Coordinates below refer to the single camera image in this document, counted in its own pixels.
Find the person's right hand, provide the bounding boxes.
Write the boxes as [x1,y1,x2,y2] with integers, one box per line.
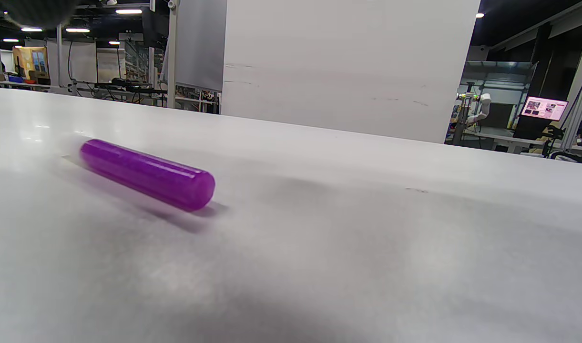
[5,0,79,28]

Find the purple glitter glue pen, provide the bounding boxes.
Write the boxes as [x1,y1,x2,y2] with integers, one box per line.
[79,139,216,212]

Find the orange poster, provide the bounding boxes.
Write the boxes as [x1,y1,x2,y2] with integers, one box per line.
[12,46,49,81]

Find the white partition board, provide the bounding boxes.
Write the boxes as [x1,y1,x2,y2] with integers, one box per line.
[221,0,481,144]

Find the pink monitor screen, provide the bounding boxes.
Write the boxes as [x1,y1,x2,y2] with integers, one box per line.
[520,96,569,121]

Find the white metal frame stand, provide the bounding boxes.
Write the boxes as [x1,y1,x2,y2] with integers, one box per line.
[166,0,178,109]

